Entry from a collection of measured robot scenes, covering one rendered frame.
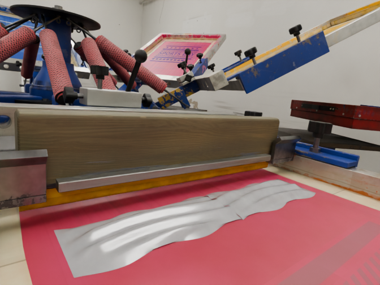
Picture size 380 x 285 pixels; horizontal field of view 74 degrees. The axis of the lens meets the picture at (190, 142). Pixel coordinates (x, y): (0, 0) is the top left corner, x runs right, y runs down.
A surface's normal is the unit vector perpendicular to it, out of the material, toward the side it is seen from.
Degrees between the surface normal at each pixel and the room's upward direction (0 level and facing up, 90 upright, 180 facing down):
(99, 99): 90
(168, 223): 33
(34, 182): 90
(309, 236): 0
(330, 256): 0
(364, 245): 0
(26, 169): 90
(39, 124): 90
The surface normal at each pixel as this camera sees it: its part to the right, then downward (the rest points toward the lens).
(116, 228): 0.47, -0.75
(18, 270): 0.10, -0.97
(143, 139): 0.62, 0.22
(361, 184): -0.78, 0.04
